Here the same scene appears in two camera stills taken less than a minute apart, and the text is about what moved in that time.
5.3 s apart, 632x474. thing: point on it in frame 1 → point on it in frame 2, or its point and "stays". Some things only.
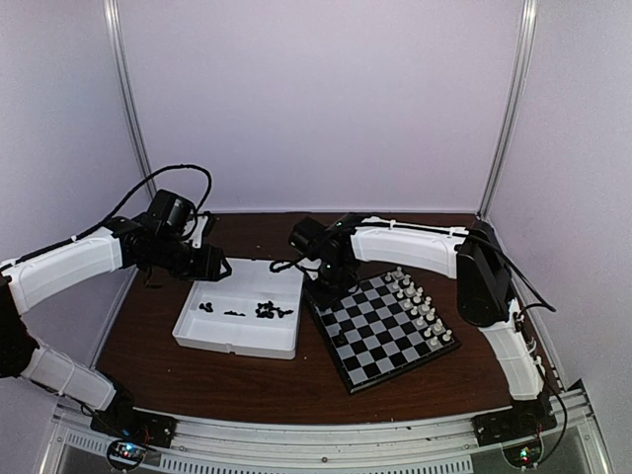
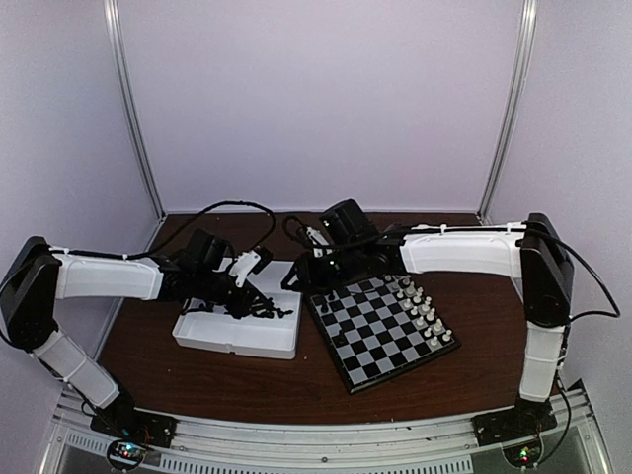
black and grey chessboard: [383, 331] stays
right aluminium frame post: [528, 16] stays
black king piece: [341, 340] stays
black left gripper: [207, 267] → [248, 292]
